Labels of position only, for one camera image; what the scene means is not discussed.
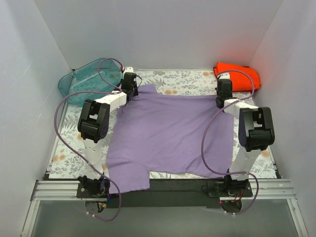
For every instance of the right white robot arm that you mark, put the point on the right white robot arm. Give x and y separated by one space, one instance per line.
255 134

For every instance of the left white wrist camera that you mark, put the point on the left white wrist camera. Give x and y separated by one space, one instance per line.
128 70

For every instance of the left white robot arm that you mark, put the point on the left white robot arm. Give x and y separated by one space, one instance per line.
94 125

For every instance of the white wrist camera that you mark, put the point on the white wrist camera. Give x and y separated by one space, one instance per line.
224 76
128 70

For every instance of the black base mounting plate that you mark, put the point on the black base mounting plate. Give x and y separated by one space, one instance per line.
163 195

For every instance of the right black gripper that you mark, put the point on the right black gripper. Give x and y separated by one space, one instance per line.
219 101

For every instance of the teal transparent plastic bin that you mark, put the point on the teal transparent plastic bin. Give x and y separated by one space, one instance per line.
92 81

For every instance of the aluminium frame rail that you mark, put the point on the aluminium frame rail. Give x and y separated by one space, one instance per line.
73 190

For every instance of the folded orange t shirt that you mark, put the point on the folded orange t shirt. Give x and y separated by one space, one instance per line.
240 82

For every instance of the floral patterned table mat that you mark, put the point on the floral patterned table mat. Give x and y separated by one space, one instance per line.
67 165

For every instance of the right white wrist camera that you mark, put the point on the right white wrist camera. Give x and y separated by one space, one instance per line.
224 76

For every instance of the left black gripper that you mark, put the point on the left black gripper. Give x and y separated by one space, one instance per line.
133 92

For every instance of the purple t shirt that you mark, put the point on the purple t shirt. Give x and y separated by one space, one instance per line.
168 133

